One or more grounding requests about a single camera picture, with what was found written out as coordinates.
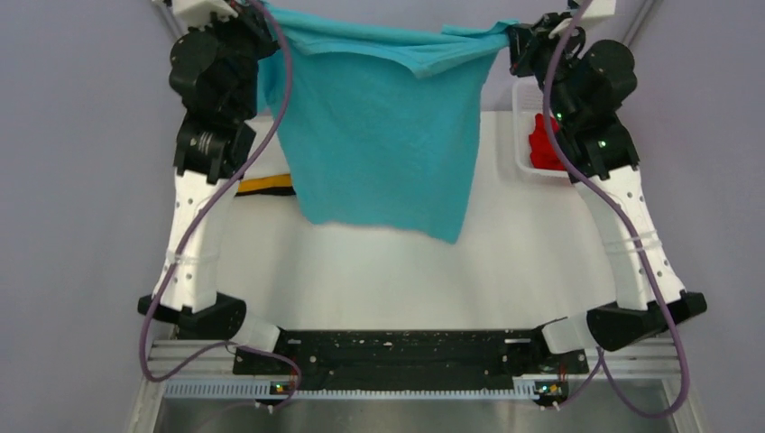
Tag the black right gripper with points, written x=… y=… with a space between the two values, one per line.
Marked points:
x=529 y=41

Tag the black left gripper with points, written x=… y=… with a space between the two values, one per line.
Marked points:
x=251 y=21

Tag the turquoise t-shirt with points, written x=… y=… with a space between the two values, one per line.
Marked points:
x=380 y=126

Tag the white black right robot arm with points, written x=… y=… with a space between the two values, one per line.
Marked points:
x=590 y=84

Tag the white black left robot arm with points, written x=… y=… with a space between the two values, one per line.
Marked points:
x=214 y=68

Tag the white plastic laundry basket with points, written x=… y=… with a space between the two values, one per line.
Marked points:
x=526 y=102

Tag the red t-shirt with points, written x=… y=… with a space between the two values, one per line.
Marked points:
x=542 y=154

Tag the yellow folded t-shirt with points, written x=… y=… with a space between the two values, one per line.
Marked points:
x=283 y=180

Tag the black folded t-shirt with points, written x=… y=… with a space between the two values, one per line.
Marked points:
x=272 y=191

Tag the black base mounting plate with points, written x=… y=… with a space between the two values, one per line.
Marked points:
x=410 y=361

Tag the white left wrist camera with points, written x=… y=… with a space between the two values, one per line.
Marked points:
x=195 y=10

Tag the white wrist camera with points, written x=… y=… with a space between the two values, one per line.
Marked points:
x=597 y=12
x=195 y=10

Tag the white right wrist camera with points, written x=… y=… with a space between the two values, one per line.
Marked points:
x=597 y=12

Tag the aluminium frame post right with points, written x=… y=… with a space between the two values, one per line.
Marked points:
x=639 y=20

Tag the aluminium rail right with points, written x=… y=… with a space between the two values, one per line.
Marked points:
x=653 y=358

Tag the white cable duct strip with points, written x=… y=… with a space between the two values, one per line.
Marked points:
x=255 y=389

